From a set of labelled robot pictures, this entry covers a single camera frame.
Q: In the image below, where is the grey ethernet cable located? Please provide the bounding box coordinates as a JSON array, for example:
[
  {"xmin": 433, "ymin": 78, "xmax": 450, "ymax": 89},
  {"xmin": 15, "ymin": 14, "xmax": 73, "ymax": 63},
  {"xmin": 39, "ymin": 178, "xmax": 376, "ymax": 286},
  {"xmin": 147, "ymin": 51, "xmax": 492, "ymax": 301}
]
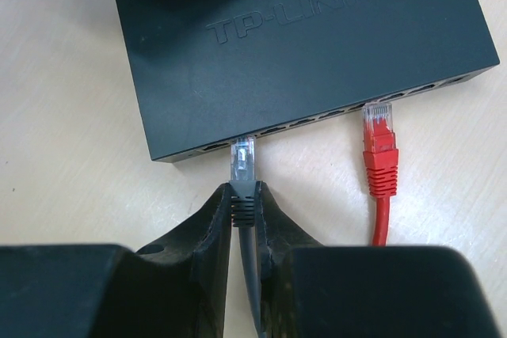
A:
[{"xmin": 229, "ymin": 135, "xmax": 265, "ymax": 338}]

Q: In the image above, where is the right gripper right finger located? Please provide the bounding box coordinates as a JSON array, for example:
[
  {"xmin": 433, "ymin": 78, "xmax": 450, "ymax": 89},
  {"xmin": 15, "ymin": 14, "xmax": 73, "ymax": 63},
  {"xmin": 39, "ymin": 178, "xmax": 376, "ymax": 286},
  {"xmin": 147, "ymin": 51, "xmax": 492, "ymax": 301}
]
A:
[{"xmin": 255, "ymin": 182, "xmax": 501, "ymax": 337}]

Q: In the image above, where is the black network switch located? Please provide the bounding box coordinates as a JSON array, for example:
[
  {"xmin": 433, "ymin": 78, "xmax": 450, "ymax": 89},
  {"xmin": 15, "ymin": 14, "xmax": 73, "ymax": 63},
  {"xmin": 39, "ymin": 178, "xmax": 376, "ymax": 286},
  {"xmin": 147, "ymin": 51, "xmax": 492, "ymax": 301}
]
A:
[{"xmin": 116, "ymin": 0, "xmax": 500, "ymax": 162}]

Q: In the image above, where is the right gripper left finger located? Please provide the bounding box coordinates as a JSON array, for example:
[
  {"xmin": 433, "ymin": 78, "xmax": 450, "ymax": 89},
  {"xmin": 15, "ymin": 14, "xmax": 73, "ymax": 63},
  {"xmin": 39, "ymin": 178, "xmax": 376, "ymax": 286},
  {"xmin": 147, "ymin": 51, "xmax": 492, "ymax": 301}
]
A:
[{"xmin": 1, "ymin": 184, "xmax": 231, "ymax": 337}]

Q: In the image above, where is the red ethernet cable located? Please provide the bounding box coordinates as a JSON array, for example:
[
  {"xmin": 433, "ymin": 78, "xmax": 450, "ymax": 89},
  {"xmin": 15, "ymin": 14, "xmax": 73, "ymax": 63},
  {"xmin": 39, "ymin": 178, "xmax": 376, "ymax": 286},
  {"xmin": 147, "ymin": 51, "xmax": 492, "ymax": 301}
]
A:
[{"xmin": 362, "ymin": 102, "xmax": 399, "ymax": 247}]

